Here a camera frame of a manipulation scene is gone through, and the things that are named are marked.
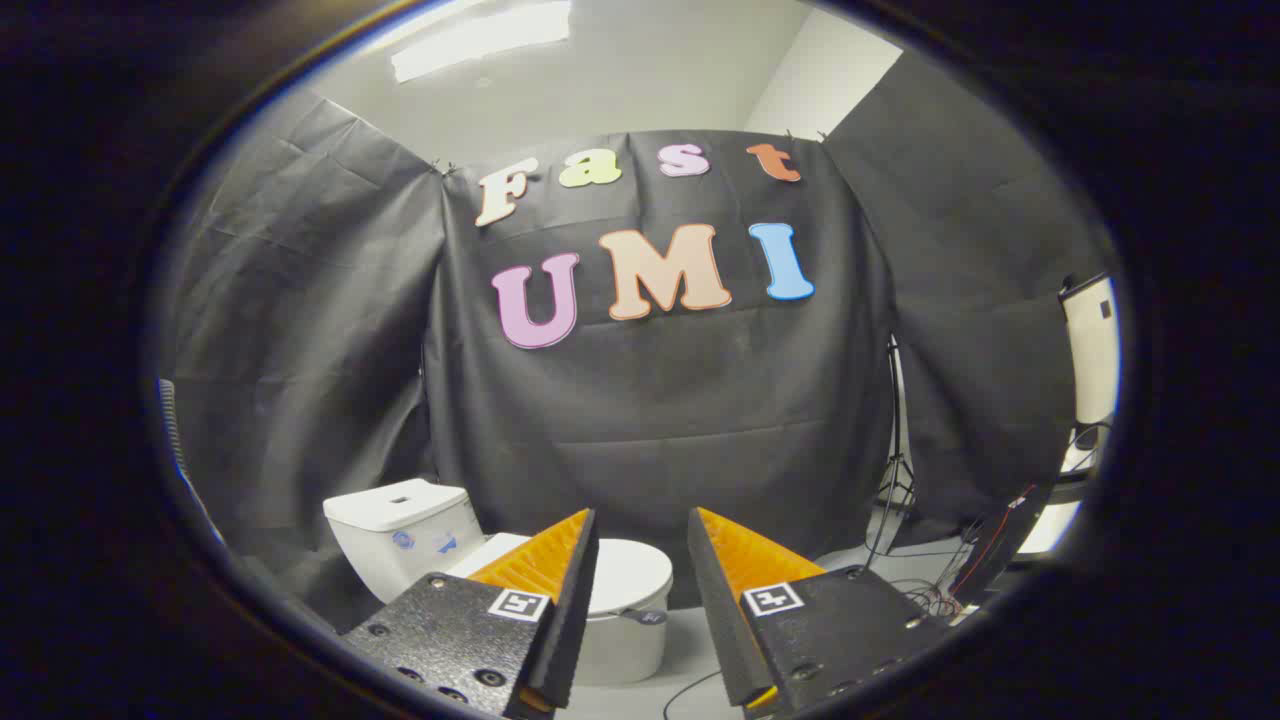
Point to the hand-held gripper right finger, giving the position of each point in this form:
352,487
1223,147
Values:
722,620

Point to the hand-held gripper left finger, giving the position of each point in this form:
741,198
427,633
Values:
560,640

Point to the white toilet lid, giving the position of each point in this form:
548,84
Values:
632,575

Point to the white toilet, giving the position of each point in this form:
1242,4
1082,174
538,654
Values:
400,550

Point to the black backdrop cloth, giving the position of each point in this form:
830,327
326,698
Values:
650,420

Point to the grey ribbed panel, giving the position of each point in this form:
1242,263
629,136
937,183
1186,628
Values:
172,425

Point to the white upright panel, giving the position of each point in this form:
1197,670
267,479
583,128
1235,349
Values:
1092,350

